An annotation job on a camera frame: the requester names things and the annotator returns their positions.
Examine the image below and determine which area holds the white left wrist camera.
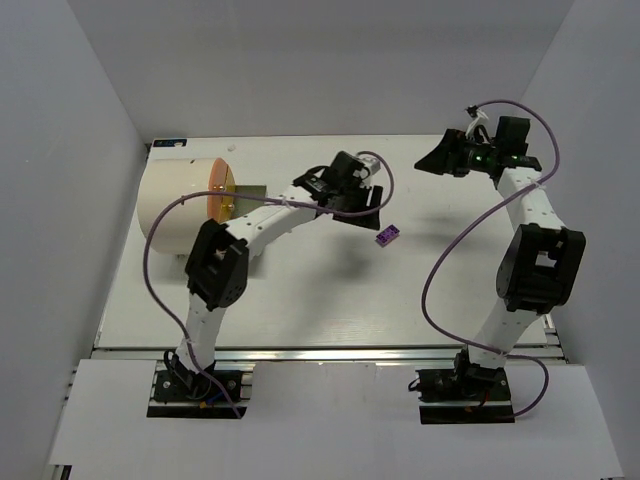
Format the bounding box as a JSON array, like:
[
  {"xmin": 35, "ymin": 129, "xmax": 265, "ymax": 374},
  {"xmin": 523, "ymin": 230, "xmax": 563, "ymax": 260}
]
[{"xmin": 356, "ymin": 153, "xmax": 381, "ymax": 180}]

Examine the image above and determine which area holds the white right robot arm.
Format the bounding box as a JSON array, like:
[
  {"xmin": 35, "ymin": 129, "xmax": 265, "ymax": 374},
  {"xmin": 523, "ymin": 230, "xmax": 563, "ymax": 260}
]
[{"xmin": 415, "ymin": 116, "xmax": 586, "ymax": 401}]

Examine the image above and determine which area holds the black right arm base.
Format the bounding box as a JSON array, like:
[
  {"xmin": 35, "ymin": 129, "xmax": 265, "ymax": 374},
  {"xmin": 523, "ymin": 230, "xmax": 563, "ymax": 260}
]
[{"xmin": 407, "ymin": 369, "xmax": 515, "ymax": 425}]

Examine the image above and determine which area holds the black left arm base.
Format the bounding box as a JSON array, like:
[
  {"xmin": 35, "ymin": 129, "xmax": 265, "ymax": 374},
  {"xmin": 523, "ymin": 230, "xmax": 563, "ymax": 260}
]
[{"xmin": 146, "ymin": 350, "xmax": 252, "ymax": 420}]

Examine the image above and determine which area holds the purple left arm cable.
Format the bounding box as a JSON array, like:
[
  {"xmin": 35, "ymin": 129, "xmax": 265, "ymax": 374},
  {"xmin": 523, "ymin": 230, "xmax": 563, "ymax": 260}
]
[{"xmin": 142, "ymin": 150, "xmax": 396, "ymax": 419}]

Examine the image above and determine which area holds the purple lego plate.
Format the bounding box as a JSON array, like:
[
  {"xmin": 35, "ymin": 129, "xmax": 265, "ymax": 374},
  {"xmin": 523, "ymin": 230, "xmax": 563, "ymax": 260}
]
[{"xmin": 375, "ymin": 225, "xmax": 400, "ymax": 247}]

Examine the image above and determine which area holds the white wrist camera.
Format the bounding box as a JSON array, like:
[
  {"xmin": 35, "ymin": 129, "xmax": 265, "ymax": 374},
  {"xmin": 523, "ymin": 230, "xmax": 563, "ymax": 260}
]
[
  {"xmin": 356, "ymin": 153, "xmax": 381, "ymax": 180},
  {"xmin": 465, "ymin": 105, "xmax": 491, "ymax": 143}
]

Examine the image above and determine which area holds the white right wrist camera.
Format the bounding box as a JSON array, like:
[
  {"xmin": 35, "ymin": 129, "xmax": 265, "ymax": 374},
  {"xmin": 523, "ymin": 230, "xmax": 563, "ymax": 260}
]
[{"xmin": 465, "ymin": 105, "xmax": 491, "ymax": 143}]

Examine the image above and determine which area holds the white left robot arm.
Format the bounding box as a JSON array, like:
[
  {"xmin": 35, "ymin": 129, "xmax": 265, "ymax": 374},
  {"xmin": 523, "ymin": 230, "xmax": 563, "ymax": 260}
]
[{"xmin": 165, "ymin": 151, "xmax": 388, "ymax": 401}]

